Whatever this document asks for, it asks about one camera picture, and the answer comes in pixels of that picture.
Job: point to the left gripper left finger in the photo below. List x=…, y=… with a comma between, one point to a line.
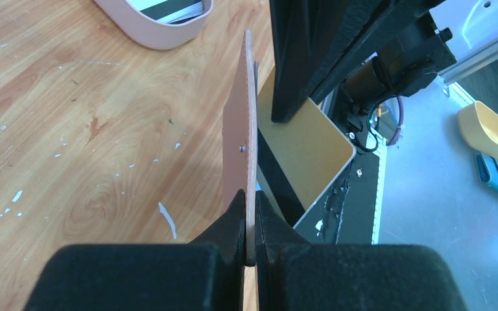
x=204, y=274

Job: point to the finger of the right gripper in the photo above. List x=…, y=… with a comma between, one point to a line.
x=318, y=43

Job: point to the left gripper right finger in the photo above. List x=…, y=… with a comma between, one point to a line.
x=294, y=274

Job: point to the gold credit card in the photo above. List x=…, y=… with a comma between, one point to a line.
x=297, y=160

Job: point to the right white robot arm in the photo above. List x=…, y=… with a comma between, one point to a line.
x=412, y=59

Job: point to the black striped card in tray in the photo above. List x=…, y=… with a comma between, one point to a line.
x=169, y=11

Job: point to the pink oval card tray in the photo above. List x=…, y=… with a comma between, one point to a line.
x=150, y=32

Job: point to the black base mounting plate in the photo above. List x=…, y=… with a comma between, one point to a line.
x=349, y=211

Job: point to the yellow scoop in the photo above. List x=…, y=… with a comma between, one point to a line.
x=478, y=126

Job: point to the teal tool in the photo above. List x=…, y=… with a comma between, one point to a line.
x=487, y=170

